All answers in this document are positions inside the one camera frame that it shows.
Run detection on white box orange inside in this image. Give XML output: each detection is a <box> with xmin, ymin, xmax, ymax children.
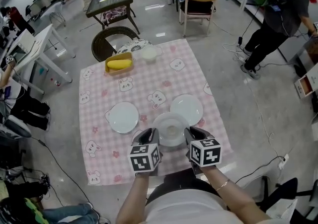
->
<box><xmin>294</xmin><ymin>73</ymin><xmax>318</xmax><ymax>99</ymax></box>

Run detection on glass-top wicker table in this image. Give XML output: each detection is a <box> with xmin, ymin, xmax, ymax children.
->
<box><xmin>85</xmin><ymin>0</ymin><xmax>141</xmax><ymax>35</ymax></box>

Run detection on wooden chair with black cushion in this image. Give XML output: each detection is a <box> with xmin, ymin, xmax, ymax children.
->
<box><xmin>178</xmin><ymin>0</ymin><xmax>219</xmax><ymax>38</ymax></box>

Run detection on white toaster oven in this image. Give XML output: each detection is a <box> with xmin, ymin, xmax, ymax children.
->
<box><xmin>6</xmin><ymin>29</ymin><xmax>37</xmax><ymax>66</ymax></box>

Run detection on pink patterned cloth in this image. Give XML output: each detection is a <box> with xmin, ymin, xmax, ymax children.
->
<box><xmin>100</xmin><ymin>5</ymin><xmax>129</xmax><ymax>24</ymax></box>

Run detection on person's right forearm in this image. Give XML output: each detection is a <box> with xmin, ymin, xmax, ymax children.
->
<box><xmin>202</xmin><ymin>167</ymin><xmax>271</xmax><ymax>224</ymax></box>

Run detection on yellow corn cob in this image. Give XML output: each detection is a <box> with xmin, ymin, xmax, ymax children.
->
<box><xmin>106</xmin><ymin>59</ymin><xmax>133</xmax><ymax>71</ymax></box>

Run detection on dark wicker chair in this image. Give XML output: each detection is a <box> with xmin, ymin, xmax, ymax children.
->
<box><xmin>91</xmin><ymin>26</ymin><xmax>141</xmax><ymax>63</ymax></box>

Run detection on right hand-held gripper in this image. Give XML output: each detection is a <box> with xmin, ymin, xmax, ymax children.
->
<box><xmin>184</xmin><ymin>126</ymin><xmax>223</xmax><ymax>176</ymax></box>

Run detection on black office chair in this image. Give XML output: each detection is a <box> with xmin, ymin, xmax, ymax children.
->
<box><xmin>255</xmin><ymin>175</ymin><xmax>314</xmax><ymax>213</ymax></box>

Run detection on tan rectangular basket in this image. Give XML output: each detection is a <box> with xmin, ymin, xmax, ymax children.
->
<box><xmin>104</xmin><ymin>52</ymin><xmax>135</xmax><ymax>76</ymax></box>

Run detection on gold bracelet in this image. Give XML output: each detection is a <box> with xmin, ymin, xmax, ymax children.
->
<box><xmin>215</xmin><ymin>179</ymin><xmax>231</xmax><ymax>192</ymax></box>

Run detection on white table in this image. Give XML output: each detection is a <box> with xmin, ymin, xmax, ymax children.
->
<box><xmin>4</xmin><ymin>23</ymin><xmax>77</xmax><ymax>94</ymax></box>

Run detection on pink checked tablecloth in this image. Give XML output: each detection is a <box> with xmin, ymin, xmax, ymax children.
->
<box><xmin>79</xmin><ymin>39</ymin><xmax>234</xmax><ymax>187</ymax></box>

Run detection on white power strip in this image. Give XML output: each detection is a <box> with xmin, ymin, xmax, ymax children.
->
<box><xmin>232</xmin><ymin>53</ymin><xmax>249</xmax><ymax>63</ymax></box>
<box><xmin>278</xmin><ymin>154</ymin><xmax>290</xmax><ymax>170</ymax></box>

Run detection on floral seat cushion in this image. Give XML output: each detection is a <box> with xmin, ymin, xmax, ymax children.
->
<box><xmin>116</xmin><ymin>39</ymin><xmax>155</xmax><ymax>56</ymax></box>

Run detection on person's white shirt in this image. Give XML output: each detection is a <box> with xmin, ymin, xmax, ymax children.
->
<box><xmin>144</xmin><ymin>189</ymin><xmax>251</xmax><ymax>224</ymax></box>

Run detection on white plate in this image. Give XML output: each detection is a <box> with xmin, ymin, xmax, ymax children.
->
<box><xmin>109</xmin><ymin>102</ymin><xmax>140</xmax><ymax>134</ymax></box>
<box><xmin>152</xmin><ymin>112</ymin><xmax>191</xmax><ymax>147</ymax></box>
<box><xmin>169</xmin><ymin>94</ymin><xmax>204</xmax><ymax>125</ymax></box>

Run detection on black power cable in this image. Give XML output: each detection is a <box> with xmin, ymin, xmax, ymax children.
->
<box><xmin>32</xmin><ymin>138</ymin><xmax>93</xmax><ymax>206</ymax></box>

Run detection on person's left forearm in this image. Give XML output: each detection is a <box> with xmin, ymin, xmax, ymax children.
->
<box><xmin>115</xmin><ymin>174</ymin><xmax>152</xmax><ymax>224</ymax></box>

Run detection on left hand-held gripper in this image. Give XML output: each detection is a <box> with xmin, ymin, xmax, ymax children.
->
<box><xmin>127</xmin><ymin>127</ymin><xmax>163</xmax><ymax>177</ymax></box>

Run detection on person's black trousers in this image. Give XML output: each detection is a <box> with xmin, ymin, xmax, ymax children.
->
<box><xmin>146</xmin><ymin>170</ymin><xmax>224</xmax><ymax>206</ymax></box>

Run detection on white bowl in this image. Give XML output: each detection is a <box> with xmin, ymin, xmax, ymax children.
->
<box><xmin>141</xmin><ymin>45</ymin><xmax>163</xmax><ymax>64</ymax></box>

